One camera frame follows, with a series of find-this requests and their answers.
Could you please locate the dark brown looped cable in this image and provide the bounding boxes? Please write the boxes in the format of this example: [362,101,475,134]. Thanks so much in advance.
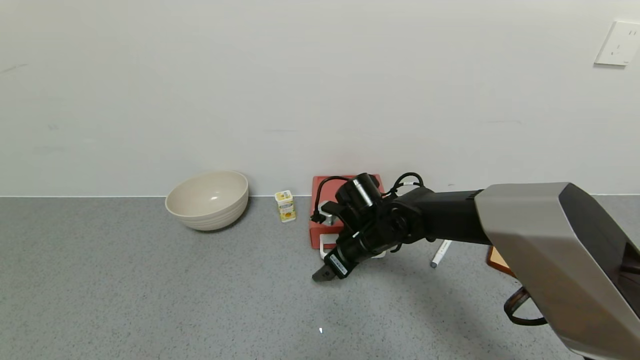
[504,287,549,327]

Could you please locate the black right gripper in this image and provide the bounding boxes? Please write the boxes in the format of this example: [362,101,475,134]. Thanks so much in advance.
[311,233,371,282]

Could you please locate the brown toast slice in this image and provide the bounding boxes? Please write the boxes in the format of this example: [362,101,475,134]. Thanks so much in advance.
[486,246,516,279]

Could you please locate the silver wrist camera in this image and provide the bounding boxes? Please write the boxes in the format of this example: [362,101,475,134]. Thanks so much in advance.
[320,200,342,227]

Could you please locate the red drawer box white handle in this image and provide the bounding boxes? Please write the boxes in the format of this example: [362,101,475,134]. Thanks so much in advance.
[309,175,386,249]

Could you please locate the black cable with white tags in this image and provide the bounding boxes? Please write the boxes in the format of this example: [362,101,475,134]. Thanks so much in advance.
[384,172,426,197]

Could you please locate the black camera cable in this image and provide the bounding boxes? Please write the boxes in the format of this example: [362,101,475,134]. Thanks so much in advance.
[310,175,353,224]

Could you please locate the white wall outlet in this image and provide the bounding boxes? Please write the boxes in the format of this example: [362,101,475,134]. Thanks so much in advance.
[594,20,640,67]

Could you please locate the beige ribbed bowl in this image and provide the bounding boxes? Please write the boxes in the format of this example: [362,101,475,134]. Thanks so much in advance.
[165,171,249,231]

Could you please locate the small yellow juice carton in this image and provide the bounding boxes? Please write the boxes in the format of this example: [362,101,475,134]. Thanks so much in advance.
[275,190,297,224]

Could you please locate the white marker pen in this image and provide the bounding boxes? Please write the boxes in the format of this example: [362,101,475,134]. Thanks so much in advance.
[430,240,453,269]

